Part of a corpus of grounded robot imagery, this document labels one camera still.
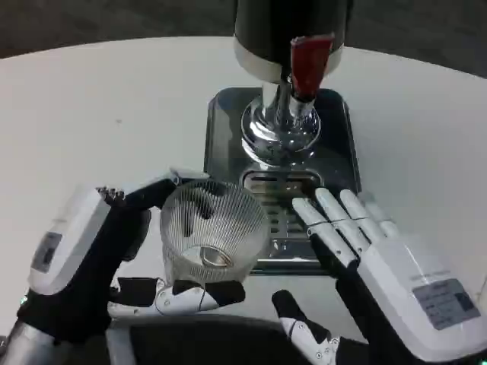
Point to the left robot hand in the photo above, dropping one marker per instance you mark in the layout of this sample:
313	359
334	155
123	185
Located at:
80	243

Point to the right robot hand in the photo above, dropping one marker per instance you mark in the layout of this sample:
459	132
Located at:
403	281

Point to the clear ribbed glass cup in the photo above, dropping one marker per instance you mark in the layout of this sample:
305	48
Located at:
213	232

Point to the silver left robot forearm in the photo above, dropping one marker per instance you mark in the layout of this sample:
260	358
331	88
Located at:
24	344

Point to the steel drip tray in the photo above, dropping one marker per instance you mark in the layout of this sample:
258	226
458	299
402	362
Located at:
281	178

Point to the black and chrome drink dispenser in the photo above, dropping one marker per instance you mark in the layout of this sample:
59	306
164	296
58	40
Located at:
283	81

